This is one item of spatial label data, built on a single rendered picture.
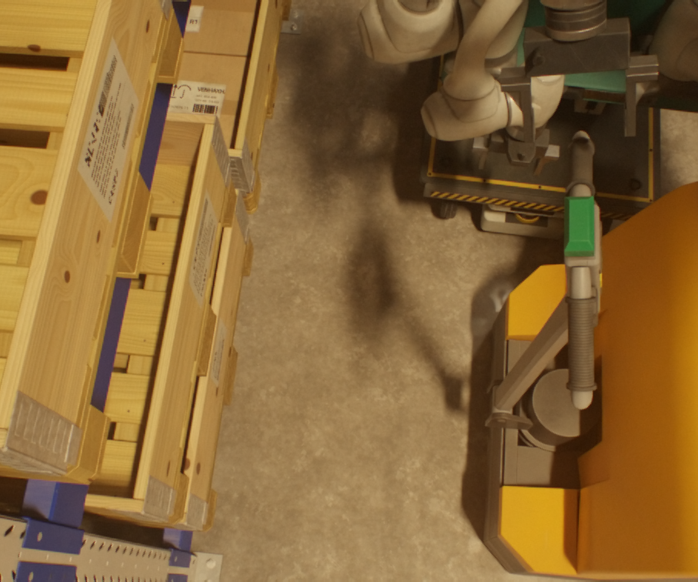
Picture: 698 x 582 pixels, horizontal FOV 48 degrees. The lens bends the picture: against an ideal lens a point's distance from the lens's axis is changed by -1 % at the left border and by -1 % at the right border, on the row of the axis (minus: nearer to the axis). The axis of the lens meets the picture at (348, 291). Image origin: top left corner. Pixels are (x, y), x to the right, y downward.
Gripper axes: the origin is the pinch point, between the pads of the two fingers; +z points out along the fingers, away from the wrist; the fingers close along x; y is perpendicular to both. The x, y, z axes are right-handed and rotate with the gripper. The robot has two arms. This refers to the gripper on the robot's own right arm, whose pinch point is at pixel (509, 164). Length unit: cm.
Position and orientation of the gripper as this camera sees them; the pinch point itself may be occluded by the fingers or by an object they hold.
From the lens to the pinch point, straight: 197.8
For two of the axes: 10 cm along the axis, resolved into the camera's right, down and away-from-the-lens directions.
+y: 1.4, -9.3, 3.5
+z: 0.1, 3.5, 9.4
